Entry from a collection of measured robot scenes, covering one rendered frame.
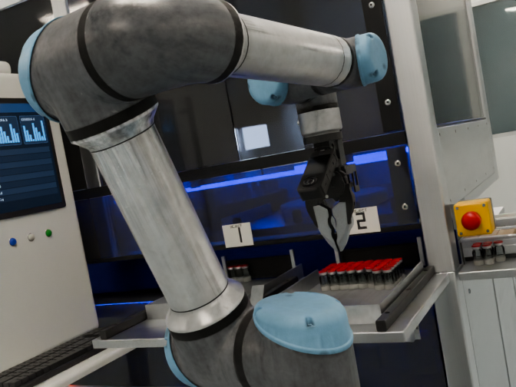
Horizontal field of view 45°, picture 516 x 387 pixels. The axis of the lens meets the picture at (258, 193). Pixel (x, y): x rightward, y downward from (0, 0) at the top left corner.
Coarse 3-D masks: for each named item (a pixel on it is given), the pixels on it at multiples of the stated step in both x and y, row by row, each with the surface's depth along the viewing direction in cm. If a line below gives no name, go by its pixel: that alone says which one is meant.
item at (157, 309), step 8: (288, 272) 156; (296, 272) 160; (256, 280) 169; (264, 280) 167; (272, 280) 148; (280, 280) 152; (248, 288) 161; (264, 288) 144; (272, 288) 148; (248, 296) 137; (152, 304) 146; (160, 304) 144; (152, 312) 145; (160, 312) 144
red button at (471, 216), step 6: (462, 216) 133; (468, 216) 132; (474, 216) 131; (480, 216) 132; (462, 222) 133; (468, 222) 132; (474, 222) 131; (480, 222) 131; (468, 228) 132; (474, 228) 132
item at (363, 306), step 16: (416, 272) 134; (288, 288) 136; (304, 288) 143; (320, 288) 146; (368, 288) 137; (400, 288) 122; (352, 304) 126; (368, 304) 111; (384, 304) 112; (352, 320) 112; (368, 320) 111
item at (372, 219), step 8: (360, 208) 146; (368, 208) 145; (376, 208) 144; (360, 216) 146; (368, 216) 145; (376, 216) 144; (360, 224) 146; (368, 224) 146; (376, 224) 145; (352, 232) 148; (360, 232) 147; (368, 232) 146
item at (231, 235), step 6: (228, 228) 163; (234, 228) 162; (240, 228) 162; (246, 228) 161; (228, 234) 164; (234, 234) 163; (246, 234) 161; (228, 240) 164; (234, 240) 163; (246, 240) 161; (252, 240) 160; (228, 246) 164; (234, 246) 163
